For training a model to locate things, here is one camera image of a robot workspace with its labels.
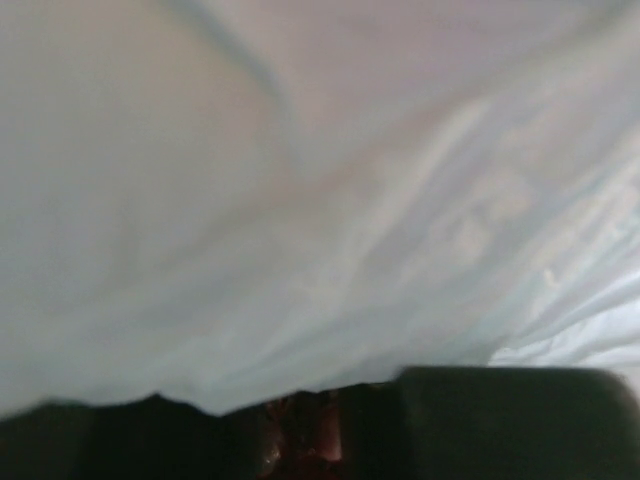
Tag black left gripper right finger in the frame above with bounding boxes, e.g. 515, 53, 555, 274
339, 367, 639, 480

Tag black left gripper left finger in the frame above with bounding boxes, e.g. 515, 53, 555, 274
1, 396, 280, 479

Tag dark red fake grapes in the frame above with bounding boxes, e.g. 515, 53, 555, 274
265, 390, 343, 465

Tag light blue plastic bag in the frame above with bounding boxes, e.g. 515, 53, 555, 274
1, 1, 639, 416

